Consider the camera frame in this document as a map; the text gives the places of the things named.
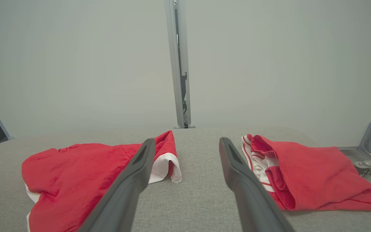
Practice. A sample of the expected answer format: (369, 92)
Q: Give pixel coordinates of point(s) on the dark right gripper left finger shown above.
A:
(121, 199)

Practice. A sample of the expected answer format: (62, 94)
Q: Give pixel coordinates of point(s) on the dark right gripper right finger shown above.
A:
(253, 206)

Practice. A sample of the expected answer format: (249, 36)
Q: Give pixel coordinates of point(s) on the red shorts with white hem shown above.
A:
(76, 174)

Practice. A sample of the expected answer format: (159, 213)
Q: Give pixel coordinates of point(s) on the red jersey with white sleeves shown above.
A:
(317, 174)

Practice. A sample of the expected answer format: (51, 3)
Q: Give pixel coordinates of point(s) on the grey partition base rail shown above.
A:
(349, 149)

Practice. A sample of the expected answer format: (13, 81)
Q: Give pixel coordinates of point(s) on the grey metal partition post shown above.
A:
(177, 64)

